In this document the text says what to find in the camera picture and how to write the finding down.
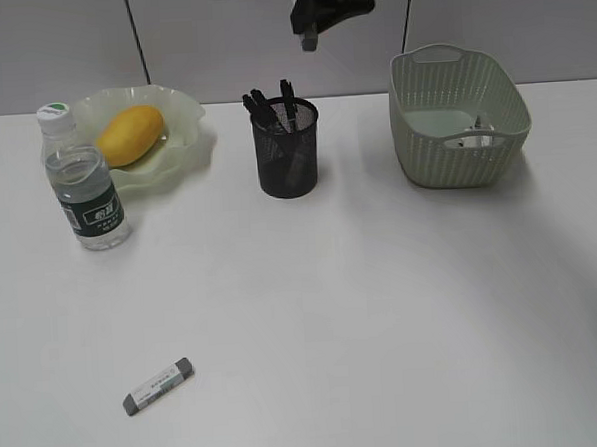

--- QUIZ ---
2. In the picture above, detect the black wall cable right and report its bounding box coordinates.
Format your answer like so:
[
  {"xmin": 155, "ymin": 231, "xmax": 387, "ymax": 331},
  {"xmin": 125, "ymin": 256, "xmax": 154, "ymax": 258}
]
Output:
[{"xmin": 396, "ymin": 0, "xmax": 418, "ymax": 55}]

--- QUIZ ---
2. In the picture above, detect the grey white eraser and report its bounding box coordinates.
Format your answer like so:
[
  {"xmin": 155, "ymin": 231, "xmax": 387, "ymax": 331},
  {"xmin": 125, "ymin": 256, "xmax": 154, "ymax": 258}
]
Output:
[
  {"xmin": 300, "ymin": 27, "xmax": 319, "ymax": 53},
  {"xmin": 123, "ymin": 358, "xmax": 194, "ymax": 417},
  {"xmin": 286, "ymin": 143, "xmax": 307, "ymax": 188}
]

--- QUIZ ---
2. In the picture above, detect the yellow mango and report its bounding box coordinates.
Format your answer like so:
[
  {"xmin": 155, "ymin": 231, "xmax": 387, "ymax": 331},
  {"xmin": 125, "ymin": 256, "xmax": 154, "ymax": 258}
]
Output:
[{"xmin": 96, "ymin": 105, "xmax": 164, "ymax": 168}]

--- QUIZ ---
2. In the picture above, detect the grey white eraser front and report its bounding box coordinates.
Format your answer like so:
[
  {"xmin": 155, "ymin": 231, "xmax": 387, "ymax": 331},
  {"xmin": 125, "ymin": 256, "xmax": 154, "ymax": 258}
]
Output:
[{"xmin": 123, "ymin": 358, "xmax": 194, "ymax": 417}]

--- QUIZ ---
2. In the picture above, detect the black mesh pen holder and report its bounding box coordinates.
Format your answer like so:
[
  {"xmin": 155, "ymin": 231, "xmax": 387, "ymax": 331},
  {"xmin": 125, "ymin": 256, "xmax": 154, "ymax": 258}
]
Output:
[{"xmin": 250, "ymin": 96, "xmax": 319, "ymax": 199}]

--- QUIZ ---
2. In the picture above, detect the pale green woven plastic basket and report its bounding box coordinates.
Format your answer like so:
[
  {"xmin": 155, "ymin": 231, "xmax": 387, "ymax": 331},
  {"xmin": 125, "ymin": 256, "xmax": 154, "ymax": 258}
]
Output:
[{"xmin": 388, "ymin": 44, "xmax": 532, "ymax": 189}]

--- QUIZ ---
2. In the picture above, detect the clear plastic water bottle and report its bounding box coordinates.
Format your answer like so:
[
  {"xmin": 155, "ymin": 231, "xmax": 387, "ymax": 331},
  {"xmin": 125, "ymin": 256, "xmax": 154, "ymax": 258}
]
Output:
[{"xmin": 36, "ymin": 102, "xmax": 131, "ymax": 251}]

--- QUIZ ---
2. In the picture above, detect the white waste paper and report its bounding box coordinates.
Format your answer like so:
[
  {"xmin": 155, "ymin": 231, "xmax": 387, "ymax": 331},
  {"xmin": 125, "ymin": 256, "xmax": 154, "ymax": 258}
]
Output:
[{"xmin": 453, "ymin": 114, "xmax": 495, "ymax": 149}]

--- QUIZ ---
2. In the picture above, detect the black marker pen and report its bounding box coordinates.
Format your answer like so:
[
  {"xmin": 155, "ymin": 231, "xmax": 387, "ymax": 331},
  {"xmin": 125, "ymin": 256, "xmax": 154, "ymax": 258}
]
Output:
[
  {"xmin": 250, "ymin": 89, "xmax": 294, "ymax": 157},
  {"xmin": 242, "ymin": 94, "xmax": 287, "ymax": 164},
  {"xmin": 279, "ymin": 79, "xmax": 298, "ymax": 133}
]

